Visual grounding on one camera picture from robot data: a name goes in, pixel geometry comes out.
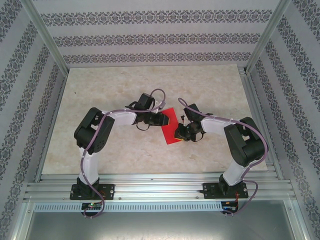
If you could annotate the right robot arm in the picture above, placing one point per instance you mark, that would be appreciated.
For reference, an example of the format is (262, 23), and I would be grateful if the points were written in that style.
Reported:
(245, 145)

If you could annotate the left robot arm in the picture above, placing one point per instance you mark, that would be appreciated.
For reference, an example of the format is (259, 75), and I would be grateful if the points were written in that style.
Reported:
(95, 130)

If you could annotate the grey metal sheet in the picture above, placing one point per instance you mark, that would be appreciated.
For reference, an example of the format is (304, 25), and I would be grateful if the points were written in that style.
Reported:
(160, 227)

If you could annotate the small circuit board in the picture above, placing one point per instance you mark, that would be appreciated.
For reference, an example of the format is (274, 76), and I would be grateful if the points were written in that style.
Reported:
(227, 207)
(91, 206)

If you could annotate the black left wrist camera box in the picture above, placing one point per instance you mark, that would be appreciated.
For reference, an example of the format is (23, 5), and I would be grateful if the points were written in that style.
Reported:
(146, 101)

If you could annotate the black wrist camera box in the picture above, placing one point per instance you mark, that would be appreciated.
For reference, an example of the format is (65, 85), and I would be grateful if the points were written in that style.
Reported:
(146, 101)
(192, 112)

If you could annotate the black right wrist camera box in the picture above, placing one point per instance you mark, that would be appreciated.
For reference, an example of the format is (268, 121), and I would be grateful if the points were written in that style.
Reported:
(192, 112)

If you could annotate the aluminium mounting rail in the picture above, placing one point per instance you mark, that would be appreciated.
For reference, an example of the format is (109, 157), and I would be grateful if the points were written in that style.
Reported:
(160, 190)

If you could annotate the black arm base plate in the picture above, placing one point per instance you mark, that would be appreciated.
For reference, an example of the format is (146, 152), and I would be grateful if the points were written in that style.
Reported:
(108, 191)
(208, 190)

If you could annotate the aluminium frame post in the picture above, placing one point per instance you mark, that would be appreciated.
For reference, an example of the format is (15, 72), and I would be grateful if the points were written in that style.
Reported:
(266, 37)
(297, 220)
(47, 37)
(22, 220)

